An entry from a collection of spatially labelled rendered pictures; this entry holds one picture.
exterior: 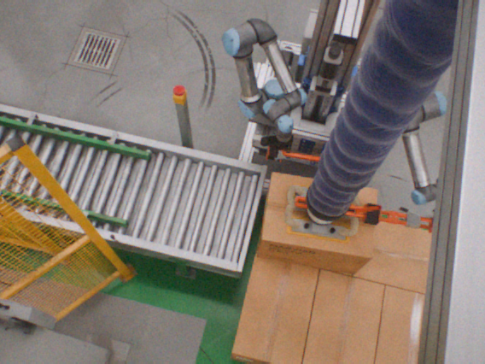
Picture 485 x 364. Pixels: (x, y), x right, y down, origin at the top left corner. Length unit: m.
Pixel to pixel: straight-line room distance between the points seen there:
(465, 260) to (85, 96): 3.92
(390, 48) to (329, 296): 2.03
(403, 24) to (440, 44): 0.11
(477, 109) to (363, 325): 2.55
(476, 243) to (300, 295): 2.53
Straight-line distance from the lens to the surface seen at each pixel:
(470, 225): 0.74
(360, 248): 2.93
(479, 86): 0.84
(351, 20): 2.18
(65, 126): 3.65
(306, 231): 2.87
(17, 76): 4.69
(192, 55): 4.51
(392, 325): 3.32
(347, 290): 3.28
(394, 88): 1.59
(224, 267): 3.17
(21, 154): 1.92
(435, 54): 1.46
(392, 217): 2.87
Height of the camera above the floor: 3.70
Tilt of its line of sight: 69 degrees down
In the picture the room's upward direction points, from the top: 4 degrees clockwise
